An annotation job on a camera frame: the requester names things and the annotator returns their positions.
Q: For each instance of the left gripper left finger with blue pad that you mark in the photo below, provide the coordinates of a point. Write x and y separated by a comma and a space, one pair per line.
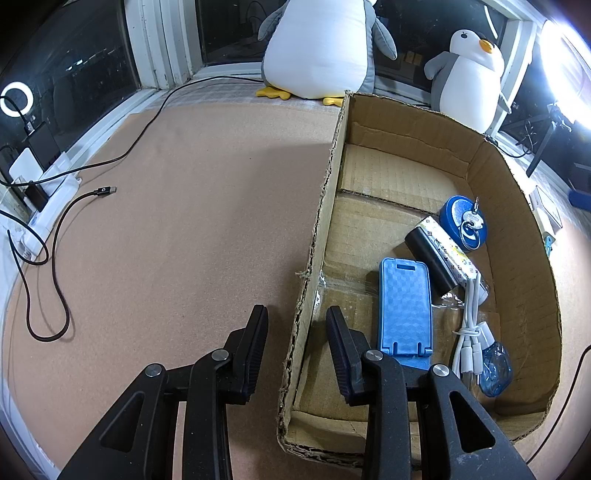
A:
185, 407

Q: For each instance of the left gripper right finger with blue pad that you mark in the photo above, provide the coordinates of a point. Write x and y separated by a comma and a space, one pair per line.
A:
458, 438

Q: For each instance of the clear blue plastic item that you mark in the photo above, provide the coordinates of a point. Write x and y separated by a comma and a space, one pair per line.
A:
497, 372

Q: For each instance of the blue phone stand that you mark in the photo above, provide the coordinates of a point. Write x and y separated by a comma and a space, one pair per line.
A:
405, 327

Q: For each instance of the black cylinder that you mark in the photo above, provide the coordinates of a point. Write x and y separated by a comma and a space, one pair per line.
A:
442, 280

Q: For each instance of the silver keys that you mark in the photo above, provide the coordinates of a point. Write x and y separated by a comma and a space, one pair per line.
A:
471, 226

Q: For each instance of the blue round tape measure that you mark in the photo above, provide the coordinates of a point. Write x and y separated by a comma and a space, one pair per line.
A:
450, 218

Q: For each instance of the cardboard box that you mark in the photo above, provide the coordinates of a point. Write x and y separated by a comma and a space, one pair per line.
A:
390, 166

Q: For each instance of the light blue clothespin clip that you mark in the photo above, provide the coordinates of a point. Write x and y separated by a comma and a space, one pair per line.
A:
548, 240

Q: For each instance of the white power strip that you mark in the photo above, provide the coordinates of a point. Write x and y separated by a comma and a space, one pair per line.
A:
42, 222

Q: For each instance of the small white box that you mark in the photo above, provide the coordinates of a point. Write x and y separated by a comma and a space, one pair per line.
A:
546, 208

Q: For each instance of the black adapter on strip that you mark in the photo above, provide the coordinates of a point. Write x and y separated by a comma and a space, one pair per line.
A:
36, 195

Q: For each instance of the white charger on strip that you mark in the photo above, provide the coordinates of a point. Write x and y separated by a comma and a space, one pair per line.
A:
25, 168

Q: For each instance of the black brick adapter by window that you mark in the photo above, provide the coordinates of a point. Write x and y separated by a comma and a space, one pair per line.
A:
43, 146

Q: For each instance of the small plush penguin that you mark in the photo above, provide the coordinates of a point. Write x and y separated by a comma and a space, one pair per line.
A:
466, 80

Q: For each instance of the large plush penguin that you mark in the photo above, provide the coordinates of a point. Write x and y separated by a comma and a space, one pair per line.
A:
321, 50

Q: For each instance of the ring light black stand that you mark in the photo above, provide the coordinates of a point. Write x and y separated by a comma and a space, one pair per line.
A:
556, 120

